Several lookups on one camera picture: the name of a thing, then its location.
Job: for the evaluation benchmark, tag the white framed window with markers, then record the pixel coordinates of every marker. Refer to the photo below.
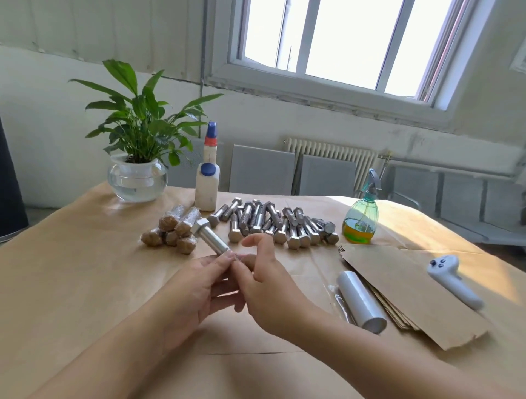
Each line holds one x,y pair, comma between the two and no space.
353,41

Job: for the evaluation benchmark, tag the white handheld controller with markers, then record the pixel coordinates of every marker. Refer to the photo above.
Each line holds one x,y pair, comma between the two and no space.
454,279

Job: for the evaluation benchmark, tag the small square wall sign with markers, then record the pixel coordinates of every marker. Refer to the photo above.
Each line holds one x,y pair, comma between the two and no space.
519,56

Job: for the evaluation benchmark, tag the grey chair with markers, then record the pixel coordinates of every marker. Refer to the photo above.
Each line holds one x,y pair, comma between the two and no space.
215,164
262,170
415,191
503,210
327,176
460,201

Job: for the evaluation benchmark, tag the white radiator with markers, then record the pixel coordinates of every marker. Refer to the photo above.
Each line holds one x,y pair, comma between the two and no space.
329,152

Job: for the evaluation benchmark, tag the round glass vase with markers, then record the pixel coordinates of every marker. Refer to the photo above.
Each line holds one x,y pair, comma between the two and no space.
137,181

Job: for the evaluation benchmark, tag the green spray bottle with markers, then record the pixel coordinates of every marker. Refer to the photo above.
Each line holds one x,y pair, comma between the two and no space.
360,222

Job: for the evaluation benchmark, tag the black trash bin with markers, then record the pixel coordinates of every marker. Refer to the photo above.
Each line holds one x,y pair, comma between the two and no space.
10,189

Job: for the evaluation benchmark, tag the large brown paper table cover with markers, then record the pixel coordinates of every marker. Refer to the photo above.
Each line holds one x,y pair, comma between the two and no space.
66,279

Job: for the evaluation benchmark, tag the person's right forearm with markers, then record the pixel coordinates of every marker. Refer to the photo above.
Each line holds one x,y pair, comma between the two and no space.
394,366

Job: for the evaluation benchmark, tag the person's left forearm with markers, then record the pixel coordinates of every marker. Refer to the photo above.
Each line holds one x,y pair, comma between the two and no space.
99,362

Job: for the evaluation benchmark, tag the white vertical blind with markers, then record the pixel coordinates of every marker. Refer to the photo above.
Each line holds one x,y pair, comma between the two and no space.
90,33

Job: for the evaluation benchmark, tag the grey hex bolt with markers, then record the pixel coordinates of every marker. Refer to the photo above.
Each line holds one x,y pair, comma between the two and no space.
212,237

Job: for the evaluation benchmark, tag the person's left hand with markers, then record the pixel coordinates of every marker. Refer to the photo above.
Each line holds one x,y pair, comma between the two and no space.
193,296

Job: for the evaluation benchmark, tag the white cling film roll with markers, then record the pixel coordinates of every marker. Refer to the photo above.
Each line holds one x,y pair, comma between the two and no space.
362,300

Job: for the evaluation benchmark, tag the white glue bottle blue cap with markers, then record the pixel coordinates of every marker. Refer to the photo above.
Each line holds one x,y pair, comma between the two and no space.
207,185

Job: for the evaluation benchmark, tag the stack of brown paper sheets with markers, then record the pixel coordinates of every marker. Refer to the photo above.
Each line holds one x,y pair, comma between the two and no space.
419,288

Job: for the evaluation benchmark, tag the pile of steel bolts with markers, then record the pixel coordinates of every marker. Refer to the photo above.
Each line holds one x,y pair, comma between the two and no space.
279,222

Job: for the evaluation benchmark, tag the person's right hand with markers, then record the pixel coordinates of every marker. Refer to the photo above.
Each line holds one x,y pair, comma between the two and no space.
271,292

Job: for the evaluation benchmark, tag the green leafy plant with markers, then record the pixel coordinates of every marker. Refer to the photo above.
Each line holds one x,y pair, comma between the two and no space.
144,115

